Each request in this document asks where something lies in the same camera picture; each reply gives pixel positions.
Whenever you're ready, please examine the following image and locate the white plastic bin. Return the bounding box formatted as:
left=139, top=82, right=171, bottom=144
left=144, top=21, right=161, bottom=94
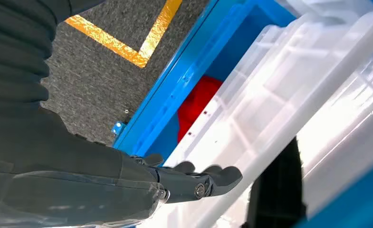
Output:
left=135, top=0, right=373, bottom=228

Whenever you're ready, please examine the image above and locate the blue metal shelf rack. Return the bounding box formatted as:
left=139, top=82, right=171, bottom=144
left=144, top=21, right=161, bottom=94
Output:
left=111, top=0, right=373, bottom=228

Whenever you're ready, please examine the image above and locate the blue plastic bin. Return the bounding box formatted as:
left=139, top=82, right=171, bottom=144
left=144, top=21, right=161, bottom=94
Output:
left=135, top=0, right=297, bottom=161

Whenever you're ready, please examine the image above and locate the red object in bin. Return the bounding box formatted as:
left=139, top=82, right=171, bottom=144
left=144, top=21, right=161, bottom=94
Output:
left=177, top=75, right=224, bottom=144

